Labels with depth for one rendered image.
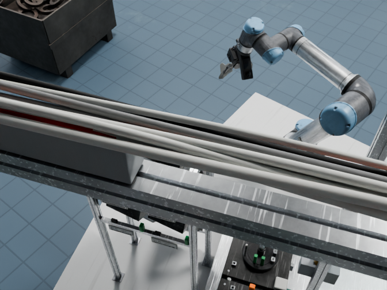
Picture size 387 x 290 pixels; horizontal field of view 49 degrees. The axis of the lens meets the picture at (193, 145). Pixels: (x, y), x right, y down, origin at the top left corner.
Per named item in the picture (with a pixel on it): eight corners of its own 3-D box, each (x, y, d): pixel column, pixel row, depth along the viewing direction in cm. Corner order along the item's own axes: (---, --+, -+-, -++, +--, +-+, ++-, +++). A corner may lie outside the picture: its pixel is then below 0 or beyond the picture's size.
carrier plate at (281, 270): (237, 224, 177) (238, 221, 175) (295, 239, 172) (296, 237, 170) (222, 276, 162) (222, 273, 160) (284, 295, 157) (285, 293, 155)
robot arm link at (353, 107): (299, 156, 199) (378, 110, 150) (277, 172, 193) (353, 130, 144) (283, 135, 200) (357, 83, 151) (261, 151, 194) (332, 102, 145)
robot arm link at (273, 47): (293, 45, 166) (275, 26, 168) (274, 57, 161) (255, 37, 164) (285, 58, 173) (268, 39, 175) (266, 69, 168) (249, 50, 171)
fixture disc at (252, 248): (246, 235, 171) (247, 232, 170) (281, 244, 168) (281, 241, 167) (238, 266, 162) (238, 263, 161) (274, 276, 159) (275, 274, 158)
